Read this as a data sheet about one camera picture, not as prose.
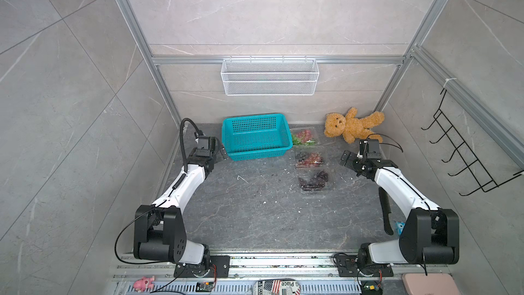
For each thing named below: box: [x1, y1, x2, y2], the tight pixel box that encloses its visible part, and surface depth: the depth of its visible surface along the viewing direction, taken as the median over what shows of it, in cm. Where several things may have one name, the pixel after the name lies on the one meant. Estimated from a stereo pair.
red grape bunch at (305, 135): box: [296, 129, 314, 144], surface depth 109 cm
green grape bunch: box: [292, 133, 316, 146], surface depth 108 cm
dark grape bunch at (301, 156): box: [295, 150, 310, 162], surface depth 105 cm
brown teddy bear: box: [324, 107, 385, 145], surface depth 113 cm
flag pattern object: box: [252, 278, 301, 295], surface depth 69 cm
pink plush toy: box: [133, 275, 155, 293], surface depth 70 cm
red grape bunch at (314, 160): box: [303, 152, 325, 168], surface depth 99 cm
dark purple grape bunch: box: [298, 170, 329, 191], surface depth 94 cm
